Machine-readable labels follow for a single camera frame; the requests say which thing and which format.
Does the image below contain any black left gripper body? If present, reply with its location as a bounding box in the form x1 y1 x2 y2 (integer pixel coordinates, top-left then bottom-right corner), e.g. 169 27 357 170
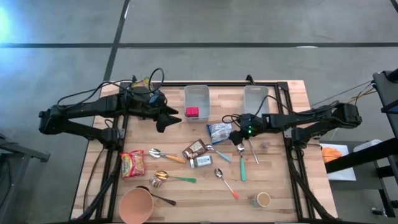
132 88 170 121

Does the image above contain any spoon with yellow handle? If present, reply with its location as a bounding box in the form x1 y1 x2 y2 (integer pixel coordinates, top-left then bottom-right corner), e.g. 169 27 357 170
148 147 187 165

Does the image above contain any black spoon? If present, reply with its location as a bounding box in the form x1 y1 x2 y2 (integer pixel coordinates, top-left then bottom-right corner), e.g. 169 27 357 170
136 185 177 207

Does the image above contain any peach bowl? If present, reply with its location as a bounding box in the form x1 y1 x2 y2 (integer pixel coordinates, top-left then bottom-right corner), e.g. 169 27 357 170
118 187 155 224

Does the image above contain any spoon with orange-tipped handle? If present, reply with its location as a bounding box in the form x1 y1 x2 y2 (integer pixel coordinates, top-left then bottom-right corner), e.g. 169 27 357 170
214 167 239 200

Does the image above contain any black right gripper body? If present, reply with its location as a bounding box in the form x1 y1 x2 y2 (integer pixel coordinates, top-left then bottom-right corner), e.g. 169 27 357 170
236 113 266 138

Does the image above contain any black cart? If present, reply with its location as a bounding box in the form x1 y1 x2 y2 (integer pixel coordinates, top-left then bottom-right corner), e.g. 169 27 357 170
325 70 398 218

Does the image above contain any gold spoon green handle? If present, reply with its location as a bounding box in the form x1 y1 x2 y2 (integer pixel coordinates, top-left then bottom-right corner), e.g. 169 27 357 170
154 170 197 184

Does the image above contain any blue white ramen packet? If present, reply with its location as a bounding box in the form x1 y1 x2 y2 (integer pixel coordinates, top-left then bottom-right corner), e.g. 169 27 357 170
206 122 233 146

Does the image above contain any spoon with teal handle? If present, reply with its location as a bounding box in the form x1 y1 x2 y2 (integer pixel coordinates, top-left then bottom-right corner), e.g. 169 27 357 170
236 142 248 182

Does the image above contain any orange object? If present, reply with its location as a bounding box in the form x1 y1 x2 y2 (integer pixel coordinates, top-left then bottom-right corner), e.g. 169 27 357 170
322 146 343 164

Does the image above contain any white box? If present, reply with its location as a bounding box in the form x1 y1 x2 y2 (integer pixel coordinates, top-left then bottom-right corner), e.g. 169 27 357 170
353 139 382 153

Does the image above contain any red-lidded spice container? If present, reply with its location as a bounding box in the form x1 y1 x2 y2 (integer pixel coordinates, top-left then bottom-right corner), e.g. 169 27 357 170
185 106 200 118

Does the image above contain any black aluminium rig frame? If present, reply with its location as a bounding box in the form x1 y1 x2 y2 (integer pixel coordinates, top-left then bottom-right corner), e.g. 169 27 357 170
74 80 340 224

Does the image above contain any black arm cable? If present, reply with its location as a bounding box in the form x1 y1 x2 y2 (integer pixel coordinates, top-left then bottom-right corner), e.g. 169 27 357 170
222 95 295 125
55 67 166 108

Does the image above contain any small paper cup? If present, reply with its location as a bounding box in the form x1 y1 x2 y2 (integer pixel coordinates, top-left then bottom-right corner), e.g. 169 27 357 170
251 192 272 208

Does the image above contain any white bin holding spices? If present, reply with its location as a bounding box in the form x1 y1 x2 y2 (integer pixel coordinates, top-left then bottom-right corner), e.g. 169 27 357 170
183 85 211 123

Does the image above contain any glass herb jar white label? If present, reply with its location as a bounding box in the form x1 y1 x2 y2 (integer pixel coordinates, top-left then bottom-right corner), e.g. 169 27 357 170
188 154 214 169

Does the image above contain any red yellow ramen packet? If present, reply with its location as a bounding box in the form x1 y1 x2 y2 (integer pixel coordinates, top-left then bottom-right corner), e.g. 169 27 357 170
119 149 146 180

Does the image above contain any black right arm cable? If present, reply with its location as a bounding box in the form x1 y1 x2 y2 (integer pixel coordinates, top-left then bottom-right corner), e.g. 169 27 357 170
222 95 295 125

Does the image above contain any brown spice pouch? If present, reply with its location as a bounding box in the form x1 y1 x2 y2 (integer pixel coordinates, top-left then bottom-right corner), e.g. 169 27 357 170
182 139 208 160

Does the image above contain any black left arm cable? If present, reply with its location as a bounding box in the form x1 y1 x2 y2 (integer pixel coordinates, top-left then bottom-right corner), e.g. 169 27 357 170
55 67 166 108

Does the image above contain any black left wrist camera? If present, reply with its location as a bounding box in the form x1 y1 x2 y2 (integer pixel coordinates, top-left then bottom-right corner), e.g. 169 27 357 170
148 93 167 108

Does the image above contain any spoon with pale blue handle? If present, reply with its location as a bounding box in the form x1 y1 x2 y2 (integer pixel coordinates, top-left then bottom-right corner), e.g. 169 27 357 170
205 144 233 163

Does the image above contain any white sheet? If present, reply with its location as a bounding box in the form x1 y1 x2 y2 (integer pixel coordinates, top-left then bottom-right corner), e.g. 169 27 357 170
319 142 357 182

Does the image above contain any black stand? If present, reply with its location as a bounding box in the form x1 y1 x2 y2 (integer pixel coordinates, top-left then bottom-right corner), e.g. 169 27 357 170
0 133 50 218

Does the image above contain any lime chili ramen packet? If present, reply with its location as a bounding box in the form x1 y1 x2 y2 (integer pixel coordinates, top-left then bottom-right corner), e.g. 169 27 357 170
132 77 150 90

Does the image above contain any white bin holding utensils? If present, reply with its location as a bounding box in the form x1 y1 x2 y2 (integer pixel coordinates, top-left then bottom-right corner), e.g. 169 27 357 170
243 85 270 118

